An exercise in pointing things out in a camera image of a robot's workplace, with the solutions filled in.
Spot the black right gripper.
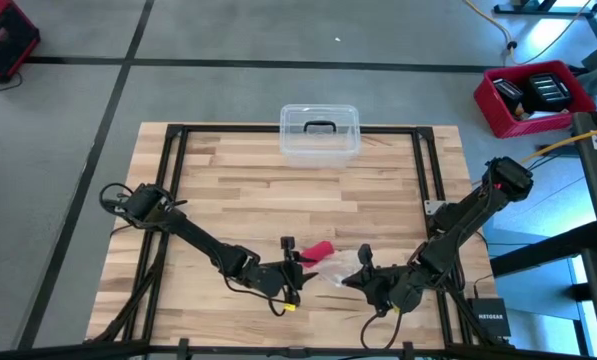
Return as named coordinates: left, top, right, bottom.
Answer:
left=341, top=243, right=424, bottom=316

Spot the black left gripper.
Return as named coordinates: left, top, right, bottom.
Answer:
left=250, top=236, right=320, bottom=309

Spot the red crepe bandage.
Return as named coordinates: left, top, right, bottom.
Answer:
left=300, top=240, right=336, bottom=269

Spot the clear plastic wrapper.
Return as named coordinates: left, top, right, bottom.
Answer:
left=311, top=248, right=365, bottom=289

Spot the clear plastic storage box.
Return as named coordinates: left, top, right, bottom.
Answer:
left=279, top=103, right=363, bottom=169

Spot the red plastic crate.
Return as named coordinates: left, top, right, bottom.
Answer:
left=473, top=60, right=597, bottom=140

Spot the small black battery pack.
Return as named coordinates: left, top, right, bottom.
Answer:
left=492, top=78, right=525, bottom=117

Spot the large black ribbed battery pack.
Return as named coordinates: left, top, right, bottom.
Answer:
left=527, top=73, right=573, bottom=114

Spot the black floor stand base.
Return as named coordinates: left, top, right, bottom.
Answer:
left=493, top=0, right=597, bottom=46

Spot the red and black equipment case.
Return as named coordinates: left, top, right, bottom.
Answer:
left=0, top=0, right=42, bottom=84

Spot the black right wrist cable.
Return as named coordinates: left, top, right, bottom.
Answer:
left=359, top=308, right=404, bottom=351

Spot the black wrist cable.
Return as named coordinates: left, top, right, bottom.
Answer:
left=217, top=259, right=299, bottom=318
left=359, top=308, right=404, bottom=351

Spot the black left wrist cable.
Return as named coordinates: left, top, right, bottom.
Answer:
left=217, top=259, right=299, bottom=318

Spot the black Netgear switch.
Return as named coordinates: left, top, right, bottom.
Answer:
left=466, top=297, right=512, bottom=339

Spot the black aluminium table frame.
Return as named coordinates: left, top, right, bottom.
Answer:
left=0, top=122, right=597, bottom=360

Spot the yellow hanging cable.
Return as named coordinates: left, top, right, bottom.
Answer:
left=520, top=124, right=597, bottom=165

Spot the pale yellow floor cable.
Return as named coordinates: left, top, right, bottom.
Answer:
left=461, top=0, right=597, bottom=66

